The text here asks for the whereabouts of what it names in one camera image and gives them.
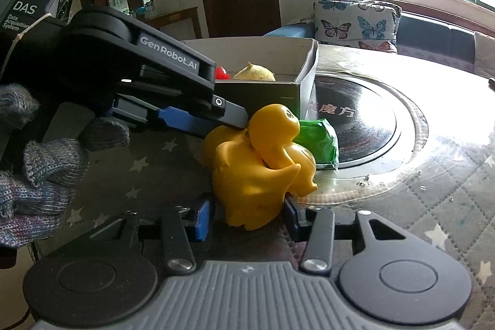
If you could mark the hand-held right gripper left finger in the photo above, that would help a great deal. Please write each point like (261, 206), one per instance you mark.
(202, 220)

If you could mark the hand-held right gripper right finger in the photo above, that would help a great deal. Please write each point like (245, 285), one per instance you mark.
(292, 218)

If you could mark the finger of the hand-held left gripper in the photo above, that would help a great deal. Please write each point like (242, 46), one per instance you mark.
(232, 116)
(181, 121)

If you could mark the grey cardboard box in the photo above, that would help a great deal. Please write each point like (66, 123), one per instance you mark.
(270, 96)

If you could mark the yellow rubber duck toy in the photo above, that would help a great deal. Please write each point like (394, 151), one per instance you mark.
(251, 175)

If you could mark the person's left hand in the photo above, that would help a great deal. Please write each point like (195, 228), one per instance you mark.
(38, 183)

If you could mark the red small toy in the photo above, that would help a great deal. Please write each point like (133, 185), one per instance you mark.
(221, 73)

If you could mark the yellow lemon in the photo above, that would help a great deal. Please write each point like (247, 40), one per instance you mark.
(255, 73)

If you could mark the low wooden sideboard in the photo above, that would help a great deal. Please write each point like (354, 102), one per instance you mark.
(178, 22)

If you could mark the green snack packet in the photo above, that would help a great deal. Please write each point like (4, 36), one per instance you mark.
(319, 144)

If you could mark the blue cushion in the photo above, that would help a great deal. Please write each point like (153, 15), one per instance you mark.
(290, 30)

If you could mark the black round turntable disc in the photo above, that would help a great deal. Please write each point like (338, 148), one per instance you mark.
(359, 113)

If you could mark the clear glass turntable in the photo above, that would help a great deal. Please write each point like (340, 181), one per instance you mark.
(410, 144)

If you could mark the butterfly print pillow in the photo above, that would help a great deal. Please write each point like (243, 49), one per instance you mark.
(355, 24)

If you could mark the dark sofa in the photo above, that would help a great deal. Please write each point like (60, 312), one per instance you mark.
(437, 34)

